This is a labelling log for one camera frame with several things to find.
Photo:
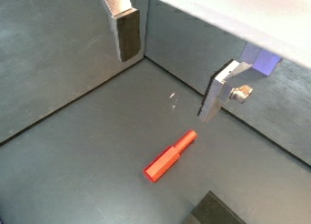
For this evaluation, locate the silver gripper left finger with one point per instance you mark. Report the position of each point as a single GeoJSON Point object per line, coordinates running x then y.
{"type": "Point", "coordinates": [125, 27]}

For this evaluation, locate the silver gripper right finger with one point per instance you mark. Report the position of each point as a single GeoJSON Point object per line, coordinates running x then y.
{"type": "Point", "coordinates": [228, 83]}

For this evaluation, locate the black angled holder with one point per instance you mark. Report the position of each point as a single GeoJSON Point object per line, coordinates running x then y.
{"type": "Point", "coordinates": [211, 211]}

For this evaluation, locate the red peg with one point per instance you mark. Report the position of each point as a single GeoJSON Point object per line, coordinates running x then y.
{"type": "Point", "coordinates": [163, 162]}

